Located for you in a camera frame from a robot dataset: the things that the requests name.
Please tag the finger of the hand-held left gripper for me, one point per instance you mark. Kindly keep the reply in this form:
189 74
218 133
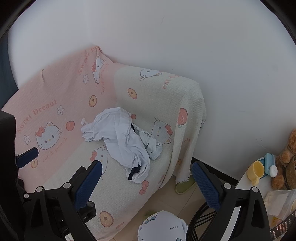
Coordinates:
26 157

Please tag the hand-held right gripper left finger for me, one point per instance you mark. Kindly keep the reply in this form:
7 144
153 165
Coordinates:
89 185

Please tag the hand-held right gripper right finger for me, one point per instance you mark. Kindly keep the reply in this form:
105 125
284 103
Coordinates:
205 185

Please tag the white shirt with navy trim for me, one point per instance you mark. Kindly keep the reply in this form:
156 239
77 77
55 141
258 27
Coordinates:
115 129

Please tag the round white side table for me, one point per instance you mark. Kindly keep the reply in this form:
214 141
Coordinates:
242 180

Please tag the yellow cup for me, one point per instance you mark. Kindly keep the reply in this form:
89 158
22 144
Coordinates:
255 170

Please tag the person's pajama leg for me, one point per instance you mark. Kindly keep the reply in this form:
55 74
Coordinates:
161 228

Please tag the white cartoon print pajamas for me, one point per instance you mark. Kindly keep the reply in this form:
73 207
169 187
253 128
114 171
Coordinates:
152 148

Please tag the blue container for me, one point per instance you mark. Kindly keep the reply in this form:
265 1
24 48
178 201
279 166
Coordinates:
269 162

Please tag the white round jar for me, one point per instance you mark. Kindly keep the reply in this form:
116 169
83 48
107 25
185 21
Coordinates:
273 171

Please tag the pink and cream printed blanket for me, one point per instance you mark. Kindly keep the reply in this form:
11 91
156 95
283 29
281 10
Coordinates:
64 97

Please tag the clear plastic bag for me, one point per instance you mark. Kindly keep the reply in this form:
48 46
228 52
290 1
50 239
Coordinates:
282 201

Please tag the dark blue curtain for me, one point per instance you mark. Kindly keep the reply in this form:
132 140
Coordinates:
4 69

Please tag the brown teddy bear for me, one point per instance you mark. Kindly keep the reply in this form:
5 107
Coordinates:
285 157

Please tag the woven brown basket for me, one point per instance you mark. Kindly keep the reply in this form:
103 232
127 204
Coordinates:
291 173

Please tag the black printed packet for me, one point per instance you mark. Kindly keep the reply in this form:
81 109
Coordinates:
285 226

